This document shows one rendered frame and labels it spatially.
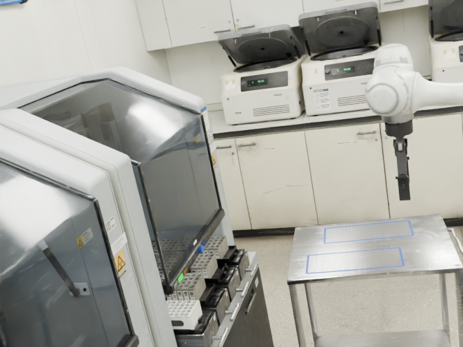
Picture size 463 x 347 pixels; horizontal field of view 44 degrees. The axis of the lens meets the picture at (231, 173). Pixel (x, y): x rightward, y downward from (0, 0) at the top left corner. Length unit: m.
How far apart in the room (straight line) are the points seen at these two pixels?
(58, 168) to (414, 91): 0.91
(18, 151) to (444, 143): 2.99
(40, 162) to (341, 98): 2.70
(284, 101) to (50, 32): 1.59
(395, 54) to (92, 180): 0.86
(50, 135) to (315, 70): 2.56
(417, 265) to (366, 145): 1.98
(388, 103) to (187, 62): 3.49
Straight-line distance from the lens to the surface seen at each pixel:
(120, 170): 1.62
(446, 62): 3.89
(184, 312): 1.93
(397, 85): 1.41
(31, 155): 1.57
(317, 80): 3.93
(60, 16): 3.58
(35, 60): 3.29
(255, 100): 4.02
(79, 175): 1.52
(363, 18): 4.10
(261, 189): 4.21
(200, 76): 4.76
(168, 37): 4.44
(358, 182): 4.07
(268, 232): 4.40
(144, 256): 1.72
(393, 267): 2.09
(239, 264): 2.28
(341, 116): 3.92
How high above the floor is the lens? 1.84
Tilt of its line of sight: 18 degrees down
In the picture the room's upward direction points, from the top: 11 degrees counter-clockwise
